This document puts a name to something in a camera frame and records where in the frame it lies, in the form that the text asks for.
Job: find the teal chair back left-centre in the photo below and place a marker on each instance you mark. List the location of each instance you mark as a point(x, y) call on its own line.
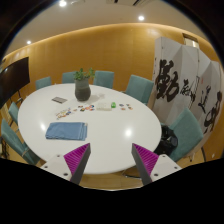
point(68, 77)

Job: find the black bag on chair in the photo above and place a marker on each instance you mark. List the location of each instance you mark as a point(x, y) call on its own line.
point(168, 141)

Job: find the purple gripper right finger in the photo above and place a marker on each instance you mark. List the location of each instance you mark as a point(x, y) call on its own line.
point(145, 162)

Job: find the blue folded towel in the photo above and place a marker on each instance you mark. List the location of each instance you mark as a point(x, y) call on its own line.
point(67, 131)

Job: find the teal chair right front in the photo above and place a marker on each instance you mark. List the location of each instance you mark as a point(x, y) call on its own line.
point(188, 132)

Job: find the teal chair left middle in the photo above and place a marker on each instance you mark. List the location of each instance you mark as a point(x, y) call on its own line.
point(13, 111)

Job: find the teal chair right back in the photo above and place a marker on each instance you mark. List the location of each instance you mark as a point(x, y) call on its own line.
point(139, 88)

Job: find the calligraphy folding screen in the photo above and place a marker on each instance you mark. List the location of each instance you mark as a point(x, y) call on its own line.
point(184, 77)

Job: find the teal chair back centre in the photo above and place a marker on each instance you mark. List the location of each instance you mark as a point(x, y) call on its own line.
point(104, 79)

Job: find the teal chair left front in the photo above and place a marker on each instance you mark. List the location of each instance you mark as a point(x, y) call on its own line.
point(11, 138)

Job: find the green potted plant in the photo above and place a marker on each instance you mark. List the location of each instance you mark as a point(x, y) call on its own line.
point(82, 75)

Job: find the dark grey plant pot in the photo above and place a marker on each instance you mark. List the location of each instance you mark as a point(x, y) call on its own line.
point(82, 90)

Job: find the white oval table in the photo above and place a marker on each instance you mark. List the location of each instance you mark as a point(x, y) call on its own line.
point(109, 133)

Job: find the clear plastic box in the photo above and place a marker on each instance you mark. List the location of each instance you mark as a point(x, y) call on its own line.
point(103, 106)

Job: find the colourful card strip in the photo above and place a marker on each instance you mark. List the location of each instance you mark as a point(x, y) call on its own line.
point(63, 113)

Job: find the small green object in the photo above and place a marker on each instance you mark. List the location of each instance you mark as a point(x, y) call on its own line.
point(113, 105)

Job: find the black wall television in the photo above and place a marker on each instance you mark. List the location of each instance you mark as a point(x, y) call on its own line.
point(13, 78)

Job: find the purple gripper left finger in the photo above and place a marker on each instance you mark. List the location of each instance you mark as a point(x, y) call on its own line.
point(76, 161)

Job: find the teal chair back left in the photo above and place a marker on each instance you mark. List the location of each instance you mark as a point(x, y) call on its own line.
point(44, 82)

